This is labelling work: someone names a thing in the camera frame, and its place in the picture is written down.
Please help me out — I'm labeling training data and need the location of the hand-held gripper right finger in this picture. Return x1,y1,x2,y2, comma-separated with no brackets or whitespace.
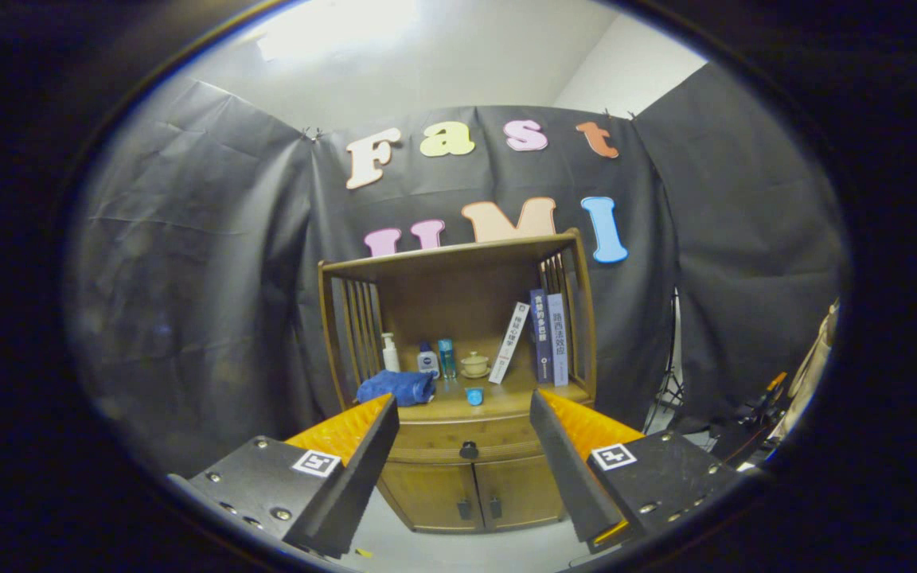
529,388,750,555

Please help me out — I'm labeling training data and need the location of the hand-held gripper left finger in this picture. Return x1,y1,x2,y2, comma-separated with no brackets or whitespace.
168,393,400,559

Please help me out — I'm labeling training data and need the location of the wooden cabinet door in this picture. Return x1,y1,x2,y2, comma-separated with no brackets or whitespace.
473,454,567,530
379,460,482,532

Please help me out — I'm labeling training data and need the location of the wooden countertop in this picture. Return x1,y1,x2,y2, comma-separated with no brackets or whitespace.
363,374,591,423

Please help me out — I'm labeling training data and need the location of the wooden cabinet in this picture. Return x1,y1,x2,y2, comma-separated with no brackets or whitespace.
318,228,599,534

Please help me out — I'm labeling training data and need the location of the blue folded towel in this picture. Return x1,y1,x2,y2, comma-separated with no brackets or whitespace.
356,369,437,407

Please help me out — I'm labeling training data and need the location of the light purple book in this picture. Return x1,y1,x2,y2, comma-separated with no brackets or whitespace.
548,293,569,388

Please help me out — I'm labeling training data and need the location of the black tripod stand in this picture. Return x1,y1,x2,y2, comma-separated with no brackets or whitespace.
643,286,686,435

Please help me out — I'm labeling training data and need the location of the dark blue book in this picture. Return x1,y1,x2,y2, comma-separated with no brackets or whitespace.
529,288,552,385

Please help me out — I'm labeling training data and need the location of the white book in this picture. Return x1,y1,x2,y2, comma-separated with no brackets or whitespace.
489,301,530,385

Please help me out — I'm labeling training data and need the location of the black equipment with orange part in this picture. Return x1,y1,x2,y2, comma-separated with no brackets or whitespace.
701,372,790,470

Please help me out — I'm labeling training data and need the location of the beige bag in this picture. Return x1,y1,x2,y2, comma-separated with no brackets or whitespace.
777,298,840,439

